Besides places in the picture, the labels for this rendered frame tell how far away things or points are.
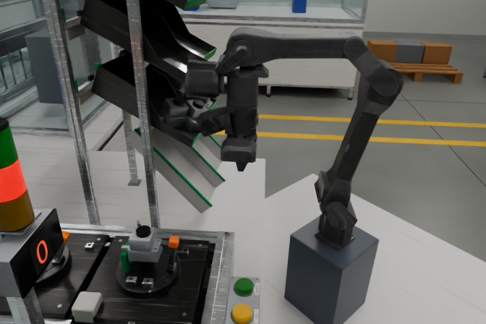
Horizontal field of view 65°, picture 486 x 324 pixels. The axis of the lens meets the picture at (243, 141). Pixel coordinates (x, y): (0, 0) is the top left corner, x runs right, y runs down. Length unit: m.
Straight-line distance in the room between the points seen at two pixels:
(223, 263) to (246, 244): 0.21
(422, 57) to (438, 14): 3.53
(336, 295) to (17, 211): 0.61
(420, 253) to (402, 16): 8.59
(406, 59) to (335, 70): 1.86
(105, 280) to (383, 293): 0.67
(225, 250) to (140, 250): 0.23
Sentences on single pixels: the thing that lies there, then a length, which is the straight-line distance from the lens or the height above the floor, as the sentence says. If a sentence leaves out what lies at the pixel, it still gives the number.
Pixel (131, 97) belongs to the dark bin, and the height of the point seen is 1.30.
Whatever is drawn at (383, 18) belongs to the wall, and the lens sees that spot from 9.51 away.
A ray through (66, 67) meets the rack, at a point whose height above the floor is 1.38.
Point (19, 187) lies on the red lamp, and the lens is 0.61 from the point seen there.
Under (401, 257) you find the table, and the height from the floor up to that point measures 0.86.
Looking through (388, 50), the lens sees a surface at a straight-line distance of 6.23.
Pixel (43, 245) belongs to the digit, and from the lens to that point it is 0.68.
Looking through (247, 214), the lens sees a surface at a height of 0.86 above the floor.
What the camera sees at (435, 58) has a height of 0.23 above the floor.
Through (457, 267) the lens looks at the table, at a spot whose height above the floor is 0.86.
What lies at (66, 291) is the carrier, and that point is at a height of 0.97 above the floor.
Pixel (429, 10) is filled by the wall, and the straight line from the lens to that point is 9.80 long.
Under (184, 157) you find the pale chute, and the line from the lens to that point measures 1.12.
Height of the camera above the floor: 1.62
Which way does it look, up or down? 27 degrees down
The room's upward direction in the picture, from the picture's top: 1 degrees clockwise
